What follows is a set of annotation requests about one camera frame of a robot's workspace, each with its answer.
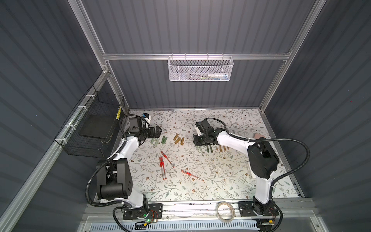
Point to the pink eraser block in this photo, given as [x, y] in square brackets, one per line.
[258, 136]

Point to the red pen left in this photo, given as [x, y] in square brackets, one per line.
[161, 167]

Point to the green pen cap one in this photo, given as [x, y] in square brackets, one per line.
[164, 139]

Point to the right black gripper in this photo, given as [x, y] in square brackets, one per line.
[201, 140]

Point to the red pen right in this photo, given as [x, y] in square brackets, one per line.
[163, 169]

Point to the black wire basket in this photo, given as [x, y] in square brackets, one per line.
[93, 128]

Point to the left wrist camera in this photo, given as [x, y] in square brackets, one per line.
[147, 117]

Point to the white wire mesh basket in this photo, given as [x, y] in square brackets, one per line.
[200, 69]

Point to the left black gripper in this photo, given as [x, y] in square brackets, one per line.
[152, 132]

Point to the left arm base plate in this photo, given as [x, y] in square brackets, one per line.
[151, 211]

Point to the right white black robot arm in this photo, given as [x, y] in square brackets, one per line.
[262, 158]

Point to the red pen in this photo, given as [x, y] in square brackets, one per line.
[189, 174]
[166, 157]
[161, 167]

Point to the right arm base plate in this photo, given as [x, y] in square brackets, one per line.
[249, 208]

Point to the clear tape roll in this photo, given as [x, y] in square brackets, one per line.
[225, 212]

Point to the red pen lower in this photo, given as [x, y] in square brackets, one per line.
[189, 174]

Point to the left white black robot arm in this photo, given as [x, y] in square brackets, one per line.
[111, 182]

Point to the floral patterned table mat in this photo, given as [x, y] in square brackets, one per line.
[172, 168]

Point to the red pen upper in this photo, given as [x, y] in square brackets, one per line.
[166, 157]

